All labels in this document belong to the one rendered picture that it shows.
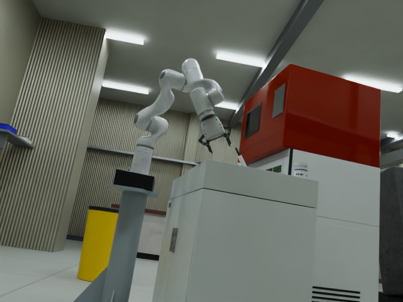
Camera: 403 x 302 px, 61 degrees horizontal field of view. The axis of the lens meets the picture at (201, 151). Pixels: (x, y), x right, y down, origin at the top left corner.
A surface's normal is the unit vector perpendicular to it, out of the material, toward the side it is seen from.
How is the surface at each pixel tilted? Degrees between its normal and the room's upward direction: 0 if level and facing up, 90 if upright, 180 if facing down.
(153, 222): 90
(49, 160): 90
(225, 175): 90
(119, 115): 90
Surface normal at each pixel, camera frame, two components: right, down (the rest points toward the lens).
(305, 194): 0.26, -0.20
